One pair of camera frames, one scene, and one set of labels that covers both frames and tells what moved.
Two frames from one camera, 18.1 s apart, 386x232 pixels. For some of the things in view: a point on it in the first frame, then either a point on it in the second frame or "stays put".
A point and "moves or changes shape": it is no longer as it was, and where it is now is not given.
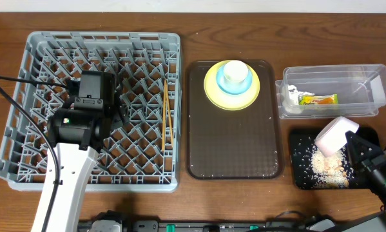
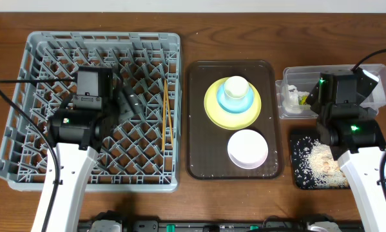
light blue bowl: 234,88 → 235,106
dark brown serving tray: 244,144 stays put
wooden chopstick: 169,116 stays put
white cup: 236,71 → 236,87
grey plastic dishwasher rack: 144,155 stays put
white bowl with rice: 332,136 moves or changes shape
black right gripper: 368,162 → 313,96
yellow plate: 222,100 → 227,120
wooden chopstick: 165,84 stays put
